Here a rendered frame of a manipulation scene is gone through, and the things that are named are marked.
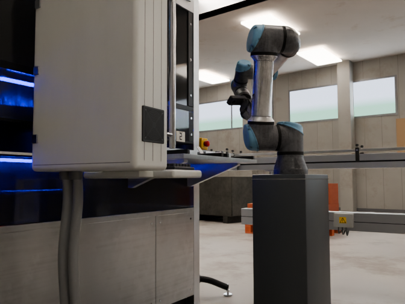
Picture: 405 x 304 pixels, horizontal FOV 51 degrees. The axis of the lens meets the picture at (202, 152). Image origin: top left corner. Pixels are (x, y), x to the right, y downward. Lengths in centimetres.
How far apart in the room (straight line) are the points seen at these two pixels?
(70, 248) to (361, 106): 995
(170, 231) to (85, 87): 114
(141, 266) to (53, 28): 121
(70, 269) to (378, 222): 199
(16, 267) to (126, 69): 85
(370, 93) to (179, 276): 911
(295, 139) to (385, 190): 901
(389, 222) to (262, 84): 146
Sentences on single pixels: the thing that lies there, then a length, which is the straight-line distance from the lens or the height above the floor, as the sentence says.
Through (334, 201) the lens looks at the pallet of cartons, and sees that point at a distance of 636.
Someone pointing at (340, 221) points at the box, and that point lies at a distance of 295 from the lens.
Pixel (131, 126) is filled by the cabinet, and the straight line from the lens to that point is 134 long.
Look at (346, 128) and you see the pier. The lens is 1083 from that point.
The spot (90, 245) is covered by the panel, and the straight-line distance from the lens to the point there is 196.
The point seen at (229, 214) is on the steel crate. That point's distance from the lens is 751.
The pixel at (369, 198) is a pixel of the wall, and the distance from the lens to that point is 1092.
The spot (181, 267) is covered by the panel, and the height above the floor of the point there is 27.
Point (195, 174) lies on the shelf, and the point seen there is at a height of 79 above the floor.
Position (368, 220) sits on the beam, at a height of 50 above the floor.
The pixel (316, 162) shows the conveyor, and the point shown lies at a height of 89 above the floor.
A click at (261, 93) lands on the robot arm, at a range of 183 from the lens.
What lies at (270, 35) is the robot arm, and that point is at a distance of 183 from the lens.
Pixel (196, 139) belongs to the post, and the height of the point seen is 102.
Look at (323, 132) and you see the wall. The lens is 1133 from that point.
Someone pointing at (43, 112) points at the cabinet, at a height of 102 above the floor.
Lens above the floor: 77
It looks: 4 degrees up
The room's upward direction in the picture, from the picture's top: straight up
